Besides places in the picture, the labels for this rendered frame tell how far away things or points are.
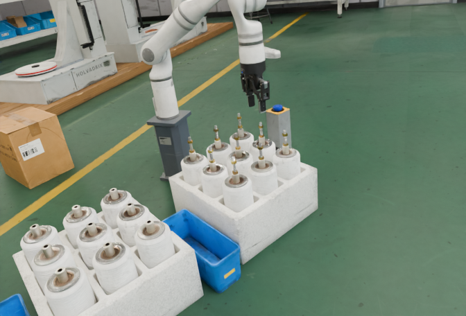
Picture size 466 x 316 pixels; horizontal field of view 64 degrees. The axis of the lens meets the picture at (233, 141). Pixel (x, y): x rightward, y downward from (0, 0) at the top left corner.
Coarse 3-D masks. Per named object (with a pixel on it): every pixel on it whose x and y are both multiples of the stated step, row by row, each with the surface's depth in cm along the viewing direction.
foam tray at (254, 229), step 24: (312, 168) 133; (192, 192) 128; (288, 192) 125; (312, 192) 135; (216, 216) 121; (240, 216) 113; (264, 216) 120; (288, 216) 129; (240, 240) 115; (264, 240) 124
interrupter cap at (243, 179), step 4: (240, 176) 120; (244, 176) 120; (228, 180) 119; (232, 180) 119; (240, 180) 118; (244, 180) 117; (228, 184) 116; (232, 184) 116; (236, 184) 116; (240, 184) 116; (244, 184) 115
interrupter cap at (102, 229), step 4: (96, 224) 106; (100, 224) 106; (104, 224) 105; (84, 228) 104; (96, 228) 104; (100, 228) 104; (104, 228) 104; (80, 232) 103; (84, 232) 103; (88, 232) 103; (100, 232) 102; (104, 232) 102; (80, 236) 101; (84, 236) 101; (88, 236) 102; (92, 236) 101; (96, 236) 101; (100, 236) 100; (84, 240) 100; (88, 240) 99; (92, 240) 99
